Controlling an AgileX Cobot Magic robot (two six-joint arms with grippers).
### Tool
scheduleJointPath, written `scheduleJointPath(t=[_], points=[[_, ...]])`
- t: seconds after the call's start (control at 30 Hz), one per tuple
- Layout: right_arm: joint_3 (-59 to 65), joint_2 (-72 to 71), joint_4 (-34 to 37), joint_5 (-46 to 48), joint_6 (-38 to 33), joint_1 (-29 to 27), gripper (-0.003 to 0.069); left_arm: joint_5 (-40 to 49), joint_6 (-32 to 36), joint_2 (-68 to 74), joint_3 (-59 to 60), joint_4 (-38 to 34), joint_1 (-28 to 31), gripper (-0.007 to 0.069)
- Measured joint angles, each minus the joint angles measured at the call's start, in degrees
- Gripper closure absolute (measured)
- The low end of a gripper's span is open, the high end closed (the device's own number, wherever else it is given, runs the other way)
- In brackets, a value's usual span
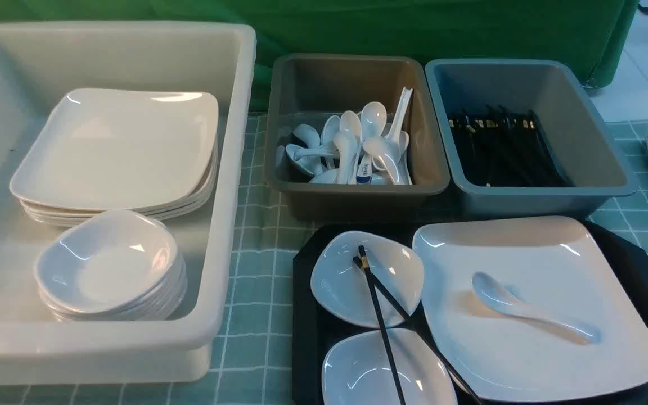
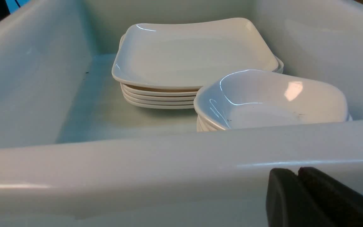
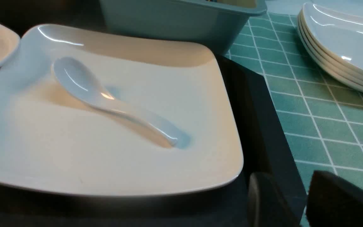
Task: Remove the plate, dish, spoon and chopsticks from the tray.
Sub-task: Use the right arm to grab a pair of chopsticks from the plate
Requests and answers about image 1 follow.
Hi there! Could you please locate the white bowl tray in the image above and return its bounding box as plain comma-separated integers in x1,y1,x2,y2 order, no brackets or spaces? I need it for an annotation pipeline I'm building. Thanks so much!
321,328,458,404
310,231,425,329

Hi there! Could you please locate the white ceramic soup spoon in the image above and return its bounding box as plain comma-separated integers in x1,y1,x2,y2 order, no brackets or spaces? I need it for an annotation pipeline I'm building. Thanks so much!
471,272,602,344

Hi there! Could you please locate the large white square plate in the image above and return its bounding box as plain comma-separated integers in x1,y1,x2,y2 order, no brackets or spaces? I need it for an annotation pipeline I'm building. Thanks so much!
412,216,648,403

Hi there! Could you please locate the pile of white soup spoons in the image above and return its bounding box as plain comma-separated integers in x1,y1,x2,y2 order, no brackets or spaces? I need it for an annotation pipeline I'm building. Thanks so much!
275,87,413,186

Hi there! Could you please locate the brown plastic spoon bin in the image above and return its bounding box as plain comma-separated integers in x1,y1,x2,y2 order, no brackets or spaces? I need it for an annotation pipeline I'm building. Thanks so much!
263,54,452,223

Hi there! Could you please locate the stack of white square plates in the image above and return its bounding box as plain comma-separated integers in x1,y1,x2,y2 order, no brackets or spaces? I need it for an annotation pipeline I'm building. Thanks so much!
8,88,219,227

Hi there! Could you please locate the pile of black chopsticks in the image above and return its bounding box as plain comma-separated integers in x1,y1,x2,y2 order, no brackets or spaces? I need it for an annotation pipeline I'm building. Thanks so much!
448,105,574,187

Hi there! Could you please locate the grey-blue plastic chopstick bin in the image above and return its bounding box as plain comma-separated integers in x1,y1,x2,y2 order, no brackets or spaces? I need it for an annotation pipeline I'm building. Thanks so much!
425,58,638,219

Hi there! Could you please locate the stack of white bowls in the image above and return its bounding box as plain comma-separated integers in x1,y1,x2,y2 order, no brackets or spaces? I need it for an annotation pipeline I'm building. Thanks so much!
33,210,188,321

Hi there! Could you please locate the large white plastic tub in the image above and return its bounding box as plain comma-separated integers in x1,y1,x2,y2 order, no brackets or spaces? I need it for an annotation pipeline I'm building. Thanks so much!
0,21,257,385

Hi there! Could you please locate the green backdrop cloth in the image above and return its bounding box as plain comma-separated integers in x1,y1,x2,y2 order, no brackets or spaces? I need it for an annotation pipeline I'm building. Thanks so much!
0,1,638,111

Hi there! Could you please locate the green checkered tablecloth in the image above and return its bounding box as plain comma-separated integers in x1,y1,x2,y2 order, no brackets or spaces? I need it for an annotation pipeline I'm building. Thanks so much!
0,115,648,404

